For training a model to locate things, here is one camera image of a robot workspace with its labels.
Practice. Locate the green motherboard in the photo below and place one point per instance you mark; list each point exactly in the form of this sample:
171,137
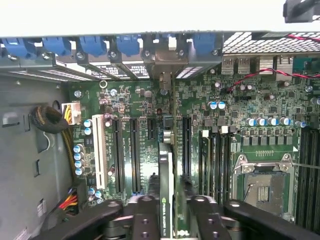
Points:
195,100

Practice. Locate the white power connector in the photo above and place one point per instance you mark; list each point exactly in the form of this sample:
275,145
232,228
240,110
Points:
72,112

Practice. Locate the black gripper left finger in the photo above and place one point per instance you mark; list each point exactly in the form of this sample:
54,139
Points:
145,220

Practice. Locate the silver network port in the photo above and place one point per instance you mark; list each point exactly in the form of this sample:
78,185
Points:
284,66

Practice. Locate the silver USB port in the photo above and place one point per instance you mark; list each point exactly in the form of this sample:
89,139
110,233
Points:
228,65
243,65

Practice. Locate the long black expansion slot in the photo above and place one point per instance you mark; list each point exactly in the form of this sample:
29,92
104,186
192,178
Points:
135,155
187,145
118,155

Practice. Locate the black RAM slot row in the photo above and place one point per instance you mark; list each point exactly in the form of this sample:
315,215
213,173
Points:
310,175

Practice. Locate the black plastic block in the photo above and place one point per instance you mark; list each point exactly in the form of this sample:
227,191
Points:
300,12

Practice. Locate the dark grey open PC case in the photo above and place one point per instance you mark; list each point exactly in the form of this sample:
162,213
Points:
15,66

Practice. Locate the white expansion slot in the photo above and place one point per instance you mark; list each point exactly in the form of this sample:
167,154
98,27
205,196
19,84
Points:
100,150

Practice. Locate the blue slot retainer clip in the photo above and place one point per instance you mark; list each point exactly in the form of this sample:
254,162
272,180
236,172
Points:
203,45
127,45
56,46
92,46
17,47

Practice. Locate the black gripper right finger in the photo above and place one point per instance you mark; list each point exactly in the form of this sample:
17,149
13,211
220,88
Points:
210,220

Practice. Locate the metal CPU socket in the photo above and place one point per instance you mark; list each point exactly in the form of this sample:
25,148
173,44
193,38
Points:
262,190

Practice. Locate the thin metal locking lever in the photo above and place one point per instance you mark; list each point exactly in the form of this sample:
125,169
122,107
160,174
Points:
307,166

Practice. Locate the short black expansion slot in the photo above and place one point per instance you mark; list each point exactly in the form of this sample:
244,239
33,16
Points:
151,130

